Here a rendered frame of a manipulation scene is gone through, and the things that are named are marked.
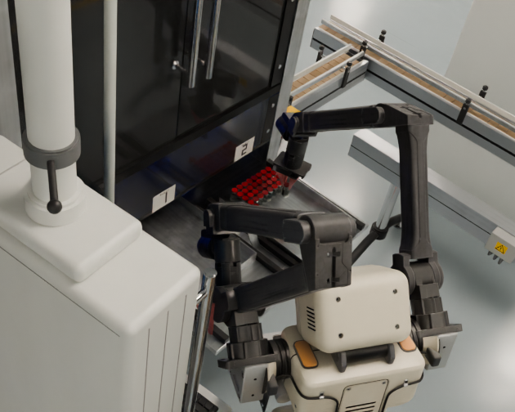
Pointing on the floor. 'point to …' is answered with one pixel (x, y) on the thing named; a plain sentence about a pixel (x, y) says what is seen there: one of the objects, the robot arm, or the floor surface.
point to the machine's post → (270, 150)
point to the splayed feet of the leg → (375, 236)
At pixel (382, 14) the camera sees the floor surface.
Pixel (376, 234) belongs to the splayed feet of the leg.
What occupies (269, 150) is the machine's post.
